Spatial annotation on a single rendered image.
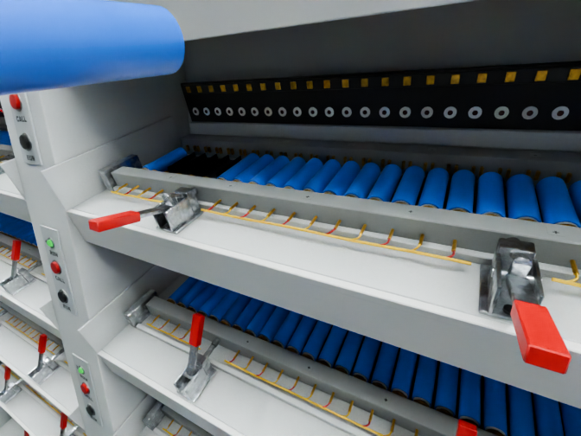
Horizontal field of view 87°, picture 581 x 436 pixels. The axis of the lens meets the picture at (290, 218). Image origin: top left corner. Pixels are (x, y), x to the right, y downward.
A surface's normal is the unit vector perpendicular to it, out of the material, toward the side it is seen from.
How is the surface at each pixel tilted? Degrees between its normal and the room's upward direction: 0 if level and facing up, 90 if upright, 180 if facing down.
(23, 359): 18
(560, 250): 108
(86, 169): 90
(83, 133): 90
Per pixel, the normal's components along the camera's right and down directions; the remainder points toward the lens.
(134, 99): 0.88, 0.16
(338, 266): -0.13, -0.82
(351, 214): -0.46, 0.54
